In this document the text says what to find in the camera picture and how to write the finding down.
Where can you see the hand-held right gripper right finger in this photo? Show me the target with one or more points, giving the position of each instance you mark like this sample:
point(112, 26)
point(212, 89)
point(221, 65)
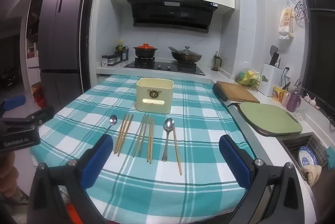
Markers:
point(233, 161)

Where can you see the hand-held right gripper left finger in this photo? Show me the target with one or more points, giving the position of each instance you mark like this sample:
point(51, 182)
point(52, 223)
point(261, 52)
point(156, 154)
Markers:
point(96, 158)

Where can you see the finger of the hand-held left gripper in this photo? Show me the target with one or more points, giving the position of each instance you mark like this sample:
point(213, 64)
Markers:
point(39, 114)
point(14, 103)

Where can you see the pair of wooden chopsticks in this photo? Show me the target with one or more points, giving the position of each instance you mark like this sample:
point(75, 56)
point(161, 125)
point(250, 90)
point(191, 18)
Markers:
point(120, 133)

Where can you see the wooden chopstick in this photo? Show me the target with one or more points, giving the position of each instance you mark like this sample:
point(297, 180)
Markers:
point(143, 135)
point(177, 153)
point(128, 129)
point(124, 135)
point(149, 140)
point(139, 135)
point(152, 141)

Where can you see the small silver spoon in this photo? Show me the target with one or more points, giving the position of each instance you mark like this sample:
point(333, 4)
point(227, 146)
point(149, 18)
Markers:
point(113, 119)

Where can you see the large silver spoon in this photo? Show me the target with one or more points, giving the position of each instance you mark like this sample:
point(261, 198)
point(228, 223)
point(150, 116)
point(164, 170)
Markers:
point(168, 125)

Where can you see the cream utensil holder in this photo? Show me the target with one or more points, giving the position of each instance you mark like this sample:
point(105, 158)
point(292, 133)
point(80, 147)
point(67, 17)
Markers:
point(154, 98)

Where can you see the person's left hand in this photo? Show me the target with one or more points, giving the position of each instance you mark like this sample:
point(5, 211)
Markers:
point(7, 169)

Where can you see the red basket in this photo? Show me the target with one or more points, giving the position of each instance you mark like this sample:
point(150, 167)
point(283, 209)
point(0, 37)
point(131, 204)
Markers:
point(39, 98)

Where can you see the green cutting board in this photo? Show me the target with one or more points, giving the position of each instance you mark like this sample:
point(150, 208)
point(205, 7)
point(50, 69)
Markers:
point(269, 119)

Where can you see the teal checked tablecloth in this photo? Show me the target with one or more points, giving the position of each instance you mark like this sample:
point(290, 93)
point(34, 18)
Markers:
point(146, 187)

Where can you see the metal sink dish rack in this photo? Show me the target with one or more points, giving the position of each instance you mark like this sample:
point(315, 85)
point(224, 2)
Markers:
point(290, 146)

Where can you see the wooden cutting board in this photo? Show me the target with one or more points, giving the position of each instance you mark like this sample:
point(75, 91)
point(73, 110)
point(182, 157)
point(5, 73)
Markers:
point(239, 91)

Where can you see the blue and white plate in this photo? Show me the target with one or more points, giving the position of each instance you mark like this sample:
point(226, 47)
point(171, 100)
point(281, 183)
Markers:
point(308, 156)

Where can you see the grey refrigerator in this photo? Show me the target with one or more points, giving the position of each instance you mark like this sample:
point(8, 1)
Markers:
point(61, 38)

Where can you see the pink cup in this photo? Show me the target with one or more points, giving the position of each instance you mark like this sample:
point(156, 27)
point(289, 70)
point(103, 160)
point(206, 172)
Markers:
point(285, 99)

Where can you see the beige dish cloth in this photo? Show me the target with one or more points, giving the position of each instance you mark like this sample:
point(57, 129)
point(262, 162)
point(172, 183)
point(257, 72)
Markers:
point(312, 174)

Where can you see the yellow printed cup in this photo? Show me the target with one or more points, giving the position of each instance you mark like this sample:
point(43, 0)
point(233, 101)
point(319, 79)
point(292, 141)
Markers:
point(278, 94)

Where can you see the purple bottle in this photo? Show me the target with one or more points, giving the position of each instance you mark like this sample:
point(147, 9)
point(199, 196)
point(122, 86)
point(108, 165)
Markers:
point(293, 102)

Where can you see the plastic bag of sponges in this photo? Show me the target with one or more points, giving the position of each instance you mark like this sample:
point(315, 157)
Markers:
point(248, 77)

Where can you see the white knife holder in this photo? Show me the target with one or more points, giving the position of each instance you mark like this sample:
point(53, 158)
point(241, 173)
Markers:
point(271, 81)

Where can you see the spice rack with jars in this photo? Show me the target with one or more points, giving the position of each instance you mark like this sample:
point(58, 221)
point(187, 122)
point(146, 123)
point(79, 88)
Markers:
point(111, 60)

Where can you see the garlic bulbs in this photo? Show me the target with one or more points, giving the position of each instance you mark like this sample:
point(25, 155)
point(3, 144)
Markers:
point(311, 101)

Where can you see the green oil bottle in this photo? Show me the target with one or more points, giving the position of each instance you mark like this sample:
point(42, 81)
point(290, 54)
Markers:
point(119, 50)

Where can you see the dark sauce bottle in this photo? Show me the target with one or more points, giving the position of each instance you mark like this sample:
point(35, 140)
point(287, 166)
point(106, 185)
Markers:
point(125, 54)

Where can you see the black gas hob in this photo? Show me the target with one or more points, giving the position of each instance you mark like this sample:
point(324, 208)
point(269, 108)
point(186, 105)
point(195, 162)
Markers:
point(165, 67)

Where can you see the dark wok with glass lid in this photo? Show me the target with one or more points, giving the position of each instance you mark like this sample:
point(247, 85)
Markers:
point(186, 56)

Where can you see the black spatula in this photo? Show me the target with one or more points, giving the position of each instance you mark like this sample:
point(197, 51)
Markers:
point(273, 52)

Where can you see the black clay pot orange lid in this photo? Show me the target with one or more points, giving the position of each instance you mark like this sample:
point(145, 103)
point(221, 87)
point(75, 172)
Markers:
point(145, 50)

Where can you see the hanging printed bag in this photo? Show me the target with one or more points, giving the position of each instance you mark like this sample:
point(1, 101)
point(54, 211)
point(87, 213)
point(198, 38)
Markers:
point(286, 22)

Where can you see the black range hood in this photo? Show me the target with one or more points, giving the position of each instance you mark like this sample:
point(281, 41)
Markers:
point(170, 14)

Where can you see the white wall socket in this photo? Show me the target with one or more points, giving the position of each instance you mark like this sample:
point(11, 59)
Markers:
point(287, 72)

